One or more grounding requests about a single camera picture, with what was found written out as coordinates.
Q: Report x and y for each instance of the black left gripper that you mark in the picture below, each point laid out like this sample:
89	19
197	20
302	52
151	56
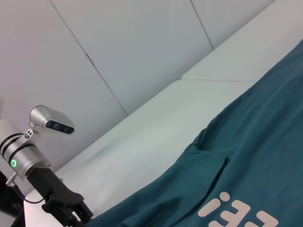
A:
52	184

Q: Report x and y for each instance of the teal FREE print T-shirt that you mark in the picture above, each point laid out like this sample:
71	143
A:
236	153

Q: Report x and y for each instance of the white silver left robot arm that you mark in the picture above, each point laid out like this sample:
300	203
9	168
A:
23	156

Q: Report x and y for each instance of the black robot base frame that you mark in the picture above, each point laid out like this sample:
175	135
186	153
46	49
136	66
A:
9	208

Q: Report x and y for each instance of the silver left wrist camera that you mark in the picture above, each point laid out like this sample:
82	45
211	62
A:
54	120

